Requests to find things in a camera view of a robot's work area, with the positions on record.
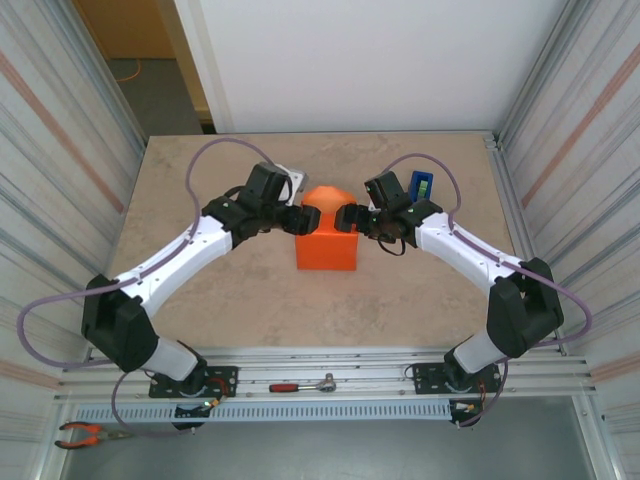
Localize red-handled ratchet wrench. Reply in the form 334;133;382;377
269;372;338;394

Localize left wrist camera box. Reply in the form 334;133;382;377
273;162;308;207

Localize aluminium rail frame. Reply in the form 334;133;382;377
54;347;599;404

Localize grey slotted cable duct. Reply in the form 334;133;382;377
74;401;454;425

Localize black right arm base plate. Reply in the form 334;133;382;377
412;360;504;397

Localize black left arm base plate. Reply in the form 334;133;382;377
148;365;240;400

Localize orange-handled pliers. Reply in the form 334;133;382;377
54;422;135;450

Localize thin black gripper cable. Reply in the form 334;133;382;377
376;233;407;260

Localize orange floor cable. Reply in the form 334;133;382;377
115;58;144;84

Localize brown wooden panel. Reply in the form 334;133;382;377
73;0;177;61

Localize aluminium side rail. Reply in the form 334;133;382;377
482;130;569;358

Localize blue tape dispenser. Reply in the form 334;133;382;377
408;170;435;204

